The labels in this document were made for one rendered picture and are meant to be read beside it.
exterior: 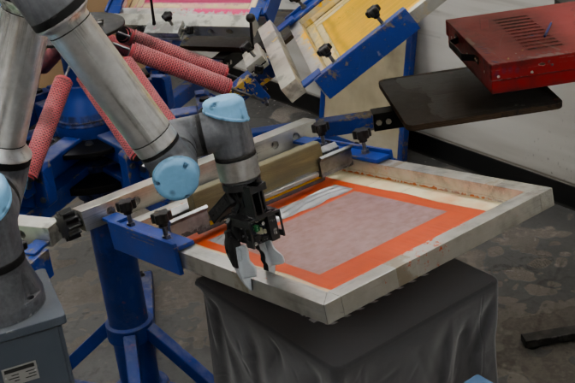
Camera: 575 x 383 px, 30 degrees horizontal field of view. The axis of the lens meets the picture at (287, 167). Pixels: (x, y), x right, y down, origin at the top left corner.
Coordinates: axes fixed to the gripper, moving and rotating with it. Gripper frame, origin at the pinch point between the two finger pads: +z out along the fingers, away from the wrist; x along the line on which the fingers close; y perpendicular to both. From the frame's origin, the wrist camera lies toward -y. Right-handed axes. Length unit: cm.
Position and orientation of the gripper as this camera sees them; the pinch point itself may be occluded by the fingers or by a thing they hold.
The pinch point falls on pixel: (257, 278)
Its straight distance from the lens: 201.0
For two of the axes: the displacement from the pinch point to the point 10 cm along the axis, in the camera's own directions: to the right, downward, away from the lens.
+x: 7.9, -3.3, 5.2
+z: 2.0, 9.4, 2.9
